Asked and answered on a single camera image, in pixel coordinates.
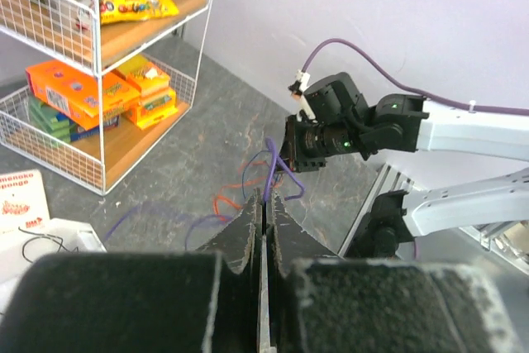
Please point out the small white pink box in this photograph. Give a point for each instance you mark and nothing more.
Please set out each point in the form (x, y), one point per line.
(23, 201)

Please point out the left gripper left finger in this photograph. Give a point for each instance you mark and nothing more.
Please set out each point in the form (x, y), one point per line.
(199, 301)

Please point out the orange box left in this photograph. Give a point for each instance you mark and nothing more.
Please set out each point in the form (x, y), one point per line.
(78, 96)

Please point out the yellow candy bag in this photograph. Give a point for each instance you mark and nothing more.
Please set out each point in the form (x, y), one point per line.
(114, 11)

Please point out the green box under orange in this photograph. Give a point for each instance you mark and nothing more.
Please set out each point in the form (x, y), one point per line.
(55, 123)

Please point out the white wire shelf rack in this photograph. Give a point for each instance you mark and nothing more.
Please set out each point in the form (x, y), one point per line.
(101, 161)

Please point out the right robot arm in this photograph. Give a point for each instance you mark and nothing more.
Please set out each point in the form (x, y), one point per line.
(335, 119)

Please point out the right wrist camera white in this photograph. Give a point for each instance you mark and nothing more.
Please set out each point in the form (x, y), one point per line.
(297, 90)

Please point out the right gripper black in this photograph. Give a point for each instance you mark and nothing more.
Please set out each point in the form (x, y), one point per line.
(293, 152)

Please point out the orange box stack right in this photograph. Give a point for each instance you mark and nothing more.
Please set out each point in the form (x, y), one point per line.
(157, 100)

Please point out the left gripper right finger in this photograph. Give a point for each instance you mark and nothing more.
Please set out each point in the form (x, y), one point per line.
(320, 302)

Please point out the white compartment tray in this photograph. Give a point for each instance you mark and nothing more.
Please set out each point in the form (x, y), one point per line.
(20, 248)

